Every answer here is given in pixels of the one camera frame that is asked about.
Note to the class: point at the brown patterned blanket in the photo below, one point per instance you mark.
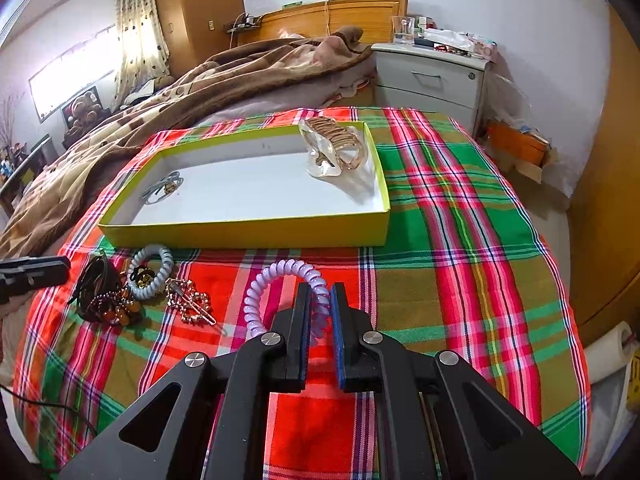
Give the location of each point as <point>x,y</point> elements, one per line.
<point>175,95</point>

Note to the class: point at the cluttered desk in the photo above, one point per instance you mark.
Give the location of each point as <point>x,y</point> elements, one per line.
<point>25,170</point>

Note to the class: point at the clear drinking glass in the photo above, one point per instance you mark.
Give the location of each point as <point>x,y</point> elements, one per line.
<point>403,30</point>

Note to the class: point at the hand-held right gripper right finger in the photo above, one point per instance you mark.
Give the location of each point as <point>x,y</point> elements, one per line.
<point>336,340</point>

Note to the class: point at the brown teddy bear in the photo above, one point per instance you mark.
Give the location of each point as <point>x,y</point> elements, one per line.
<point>82,110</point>

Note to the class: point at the gold and clear hair claw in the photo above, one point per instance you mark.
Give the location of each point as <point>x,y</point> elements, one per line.
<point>340,147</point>

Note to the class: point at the window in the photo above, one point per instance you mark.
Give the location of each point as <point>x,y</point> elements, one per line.
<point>70,75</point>

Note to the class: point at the red green plaid cloth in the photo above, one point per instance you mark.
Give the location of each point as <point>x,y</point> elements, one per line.
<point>450,260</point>

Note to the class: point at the clutter of small packets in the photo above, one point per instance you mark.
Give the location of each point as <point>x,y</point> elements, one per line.
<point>460,42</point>

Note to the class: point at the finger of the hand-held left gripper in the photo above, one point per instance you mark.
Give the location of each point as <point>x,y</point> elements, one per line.
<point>35,270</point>

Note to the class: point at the white paper roll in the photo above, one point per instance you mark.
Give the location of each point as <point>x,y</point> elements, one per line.
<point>607,355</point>

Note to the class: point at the gold rhinestone hair clip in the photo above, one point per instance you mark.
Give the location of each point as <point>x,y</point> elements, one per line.
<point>192,302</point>

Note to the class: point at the yellow-green cardboard box tray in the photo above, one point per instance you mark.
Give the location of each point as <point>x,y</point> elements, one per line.
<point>240,205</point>

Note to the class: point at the orange box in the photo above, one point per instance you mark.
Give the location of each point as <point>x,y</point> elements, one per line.
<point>517,145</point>

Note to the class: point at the power strip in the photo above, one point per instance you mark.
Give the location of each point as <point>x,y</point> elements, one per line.
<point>242,23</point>

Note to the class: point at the wooden headboard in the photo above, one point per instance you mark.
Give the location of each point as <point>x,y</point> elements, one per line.
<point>350,15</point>

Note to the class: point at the dried branches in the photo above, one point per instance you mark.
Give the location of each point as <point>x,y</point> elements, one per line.
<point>7,120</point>

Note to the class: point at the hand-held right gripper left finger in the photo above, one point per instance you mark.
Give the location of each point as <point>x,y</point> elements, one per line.
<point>301,330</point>

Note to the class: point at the white nightstand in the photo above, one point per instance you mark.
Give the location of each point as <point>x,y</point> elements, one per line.
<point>425,80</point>

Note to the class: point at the wooden wardrobe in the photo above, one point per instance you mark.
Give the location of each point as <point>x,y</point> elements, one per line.
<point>200,5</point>

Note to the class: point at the wooden door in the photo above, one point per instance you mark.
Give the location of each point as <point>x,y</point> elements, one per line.
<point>607,185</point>

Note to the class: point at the dotted curtain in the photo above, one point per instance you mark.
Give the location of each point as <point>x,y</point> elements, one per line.
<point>140,35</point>

